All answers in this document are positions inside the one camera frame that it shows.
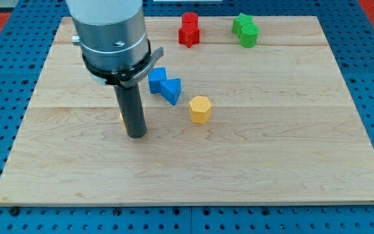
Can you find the black clamp ring with lever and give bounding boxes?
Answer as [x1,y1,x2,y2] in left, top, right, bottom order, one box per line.
[82,40,164,88]

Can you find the yellow hexagon block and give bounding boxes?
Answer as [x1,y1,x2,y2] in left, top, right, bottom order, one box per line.
[189,96,212,124]

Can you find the red cylinder block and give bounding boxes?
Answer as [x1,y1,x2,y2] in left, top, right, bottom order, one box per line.
[181,12,199,28]

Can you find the red star block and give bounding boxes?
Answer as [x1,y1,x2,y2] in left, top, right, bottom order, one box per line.
[178,26,200,48]

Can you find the blue triangle block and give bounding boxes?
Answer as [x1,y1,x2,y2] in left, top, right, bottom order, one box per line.
[160,78,181,105]

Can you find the green cylinder block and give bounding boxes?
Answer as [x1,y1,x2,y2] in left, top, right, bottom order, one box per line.
[239,24,259,48]

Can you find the yellow block behind stick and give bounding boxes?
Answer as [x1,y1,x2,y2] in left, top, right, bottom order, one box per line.
[119,113,126,131]

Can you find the wooden board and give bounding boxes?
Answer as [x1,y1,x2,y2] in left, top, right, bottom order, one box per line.
[0,16,374,207]

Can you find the blue cube block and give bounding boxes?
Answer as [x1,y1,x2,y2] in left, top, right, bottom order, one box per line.
[148,67,167,94]

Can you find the dark cylindrical pusher stick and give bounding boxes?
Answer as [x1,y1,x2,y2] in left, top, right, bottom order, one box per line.
[114,84,147,138]

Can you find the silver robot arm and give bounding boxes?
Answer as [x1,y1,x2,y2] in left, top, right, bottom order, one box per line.
[66,0,151,85]

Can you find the green star block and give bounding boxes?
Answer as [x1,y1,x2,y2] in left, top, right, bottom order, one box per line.
[232,13,253,37]

